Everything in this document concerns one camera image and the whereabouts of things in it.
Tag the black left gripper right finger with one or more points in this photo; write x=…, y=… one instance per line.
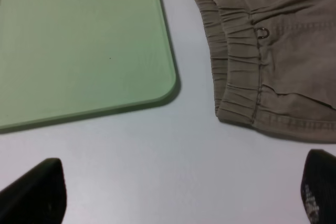
x=318, y=187

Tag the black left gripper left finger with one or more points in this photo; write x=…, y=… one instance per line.
x=39, y=196

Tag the khaki shorts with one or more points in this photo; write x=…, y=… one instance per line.
x=273, y=65

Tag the light green plastic tray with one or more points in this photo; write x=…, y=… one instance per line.
x=66, y=59

